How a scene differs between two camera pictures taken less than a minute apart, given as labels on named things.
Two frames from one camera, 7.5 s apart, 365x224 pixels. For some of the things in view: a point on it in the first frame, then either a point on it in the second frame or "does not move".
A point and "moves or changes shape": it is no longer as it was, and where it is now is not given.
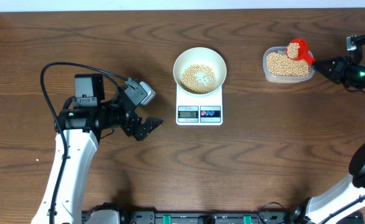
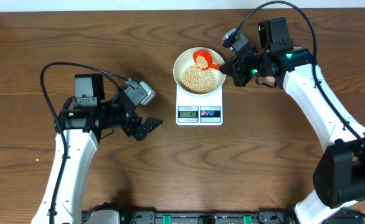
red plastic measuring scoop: x=298 y=49 moves or changes shape
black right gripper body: x=352 y=72 -> x=244 y=72
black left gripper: x=141 y=129 does not move
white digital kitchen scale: x=199 y=110 does not move
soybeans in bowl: x=199 y=78 does not move
